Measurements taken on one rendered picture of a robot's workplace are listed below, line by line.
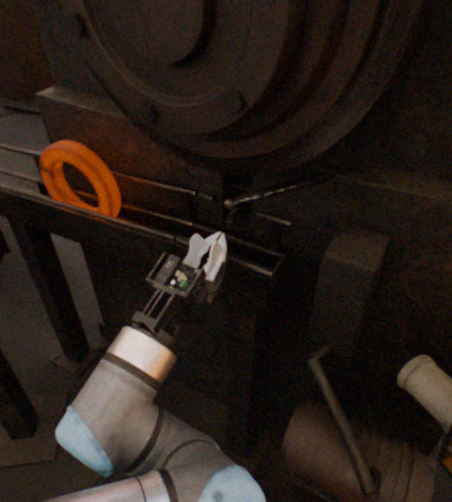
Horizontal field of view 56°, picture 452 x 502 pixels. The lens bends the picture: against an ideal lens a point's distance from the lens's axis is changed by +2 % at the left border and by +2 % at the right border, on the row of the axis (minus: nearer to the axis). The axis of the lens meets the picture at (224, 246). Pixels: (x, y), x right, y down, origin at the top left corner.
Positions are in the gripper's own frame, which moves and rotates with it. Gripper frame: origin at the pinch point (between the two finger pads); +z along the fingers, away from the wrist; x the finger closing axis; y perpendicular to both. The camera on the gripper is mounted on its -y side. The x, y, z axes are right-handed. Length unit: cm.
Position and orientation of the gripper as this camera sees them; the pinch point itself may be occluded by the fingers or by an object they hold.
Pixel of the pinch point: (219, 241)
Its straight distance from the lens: 71.2
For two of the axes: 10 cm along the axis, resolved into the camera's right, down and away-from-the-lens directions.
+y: -1.5, -5.5, -8.2
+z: 4.7, -7.7, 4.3
